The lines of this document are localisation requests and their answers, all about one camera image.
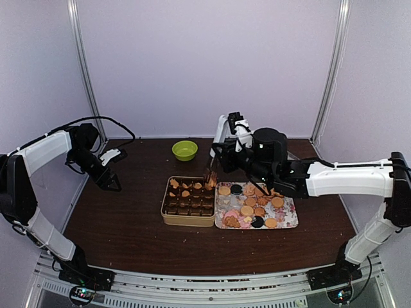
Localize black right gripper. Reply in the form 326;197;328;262
213;139;274;186

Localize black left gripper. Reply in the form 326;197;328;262
67;147;121;192

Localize metal serving tongs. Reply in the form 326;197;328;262
204;161;218;191

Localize gold cookie tin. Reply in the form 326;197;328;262
161;176;216;227

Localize brown flower cookie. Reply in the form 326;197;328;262
170;178;180;189

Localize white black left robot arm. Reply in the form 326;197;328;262
1;157;135;280

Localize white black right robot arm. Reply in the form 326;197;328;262
211;123;410;290

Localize round patterned biscuit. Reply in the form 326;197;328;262
218;186;231;196

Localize floral cookie tray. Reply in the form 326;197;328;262
214;182;299;230

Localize green bowl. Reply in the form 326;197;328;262
171;140;198;162

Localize pink round cookie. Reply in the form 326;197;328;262
224;210;238;219

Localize black sandwich cookie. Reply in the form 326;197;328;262
251;216;265;228

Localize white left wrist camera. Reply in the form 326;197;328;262
99;148;128;166

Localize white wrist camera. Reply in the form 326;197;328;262
213;112;252;152
99;148;128;166

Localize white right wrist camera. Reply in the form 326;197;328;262
213;112;252;152

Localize aluminium corner post left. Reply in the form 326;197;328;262
66;0;107;139

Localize aluminium corner post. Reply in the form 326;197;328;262
310;0;351;148
66;0;107;139

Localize aluminium front rail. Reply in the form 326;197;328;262
25;252;398;308

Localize aluminium corner post right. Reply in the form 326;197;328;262
310;0;351;148

